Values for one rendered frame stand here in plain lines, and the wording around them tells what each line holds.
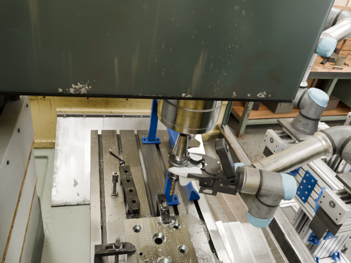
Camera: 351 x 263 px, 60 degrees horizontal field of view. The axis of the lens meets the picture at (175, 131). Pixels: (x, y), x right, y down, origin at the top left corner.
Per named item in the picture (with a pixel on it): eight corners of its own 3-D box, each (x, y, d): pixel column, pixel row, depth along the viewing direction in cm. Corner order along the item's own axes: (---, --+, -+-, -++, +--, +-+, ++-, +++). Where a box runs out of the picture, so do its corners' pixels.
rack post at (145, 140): (159, 138, 170) (166, 91, 154) (160, 144, 166) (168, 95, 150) (141, 138, 168) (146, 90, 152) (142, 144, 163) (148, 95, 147)
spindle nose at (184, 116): (154, 101, 85) (160, 61, 79) (209, 106, 88) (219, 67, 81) (158, 133, 72) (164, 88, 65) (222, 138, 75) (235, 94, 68)
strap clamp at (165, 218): (161, 212, 126) (166, 186, 118) (167, 238, 116) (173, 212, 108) (153, 212, 125) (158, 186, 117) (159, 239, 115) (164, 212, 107)
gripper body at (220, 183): (196, 193, 87) (237, 200, 87) (202, 170, 82) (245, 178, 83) (197, 175, 94) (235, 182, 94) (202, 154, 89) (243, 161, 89)
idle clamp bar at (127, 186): (128, 175, 141) (129, 165, 138) (140, 219, 121) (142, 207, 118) (118, 177, 140) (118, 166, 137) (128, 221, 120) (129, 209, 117)
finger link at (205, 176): (187, 181, 82) (218, 181, 84) (188, 177, 81) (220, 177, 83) (184, 169, 86) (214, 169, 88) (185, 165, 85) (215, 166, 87)
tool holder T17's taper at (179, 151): (171, 148, 86) (174, 128, 82) (186, 149, 87) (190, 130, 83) (172, 158, 83) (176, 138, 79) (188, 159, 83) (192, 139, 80)
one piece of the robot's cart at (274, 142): (313, 138, 196) (319, 126, 192) (328, 150, 186) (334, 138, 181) (261, 141, 183) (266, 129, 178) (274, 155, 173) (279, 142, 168)
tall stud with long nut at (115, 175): (117, 192, 132) (118, 169, 125) (117, 196, 130) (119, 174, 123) (110, 192, 131) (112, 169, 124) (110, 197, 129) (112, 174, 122)
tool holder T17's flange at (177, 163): (166, 153, 88) (167, 146, 87) (187, 154, 89) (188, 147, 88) (168, 167, 83) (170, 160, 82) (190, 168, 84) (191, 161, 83)
